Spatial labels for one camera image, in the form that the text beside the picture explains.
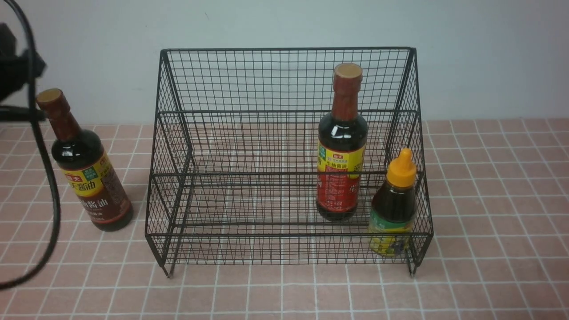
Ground black wire shelf rack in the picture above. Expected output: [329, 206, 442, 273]
[144, 47, 434, 277]

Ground soy sauce bottle brown label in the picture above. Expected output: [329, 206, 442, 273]
[35, 88, 134, 232]

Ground soy sauce bottle red label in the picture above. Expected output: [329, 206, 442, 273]
[316, 63, 369, 221]

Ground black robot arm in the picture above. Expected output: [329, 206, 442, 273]
[0, 23, 46, 122]

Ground small bottle orange cap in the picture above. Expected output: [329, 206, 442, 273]
[367, 148, 417, 258]

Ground black cable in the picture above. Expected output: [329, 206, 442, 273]
[0, 0, 61, 290]

